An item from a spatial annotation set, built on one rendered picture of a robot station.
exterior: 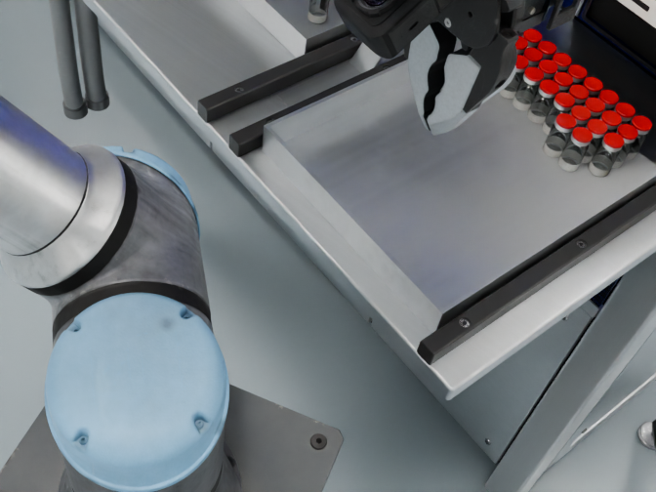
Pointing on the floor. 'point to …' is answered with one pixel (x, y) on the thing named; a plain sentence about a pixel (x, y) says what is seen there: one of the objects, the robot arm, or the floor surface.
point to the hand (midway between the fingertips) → (428, 121)
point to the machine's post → (582, 379)
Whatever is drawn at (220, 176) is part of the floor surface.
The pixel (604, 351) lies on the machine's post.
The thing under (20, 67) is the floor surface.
